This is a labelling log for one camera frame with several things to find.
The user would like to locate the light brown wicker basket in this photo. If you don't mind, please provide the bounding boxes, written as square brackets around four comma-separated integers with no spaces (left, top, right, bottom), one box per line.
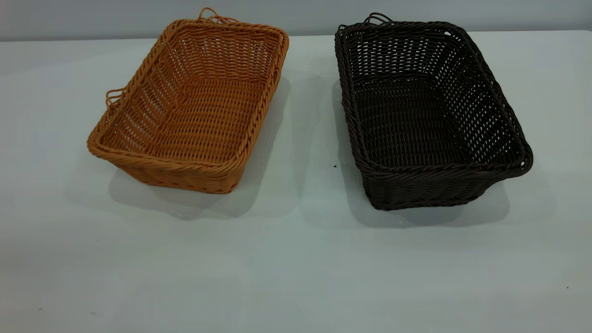
[87,7,290,194]

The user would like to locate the dark brown wicker basket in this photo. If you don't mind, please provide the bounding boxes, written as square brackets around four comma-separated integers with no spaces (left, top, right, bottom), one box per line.
[334,13,534,211]

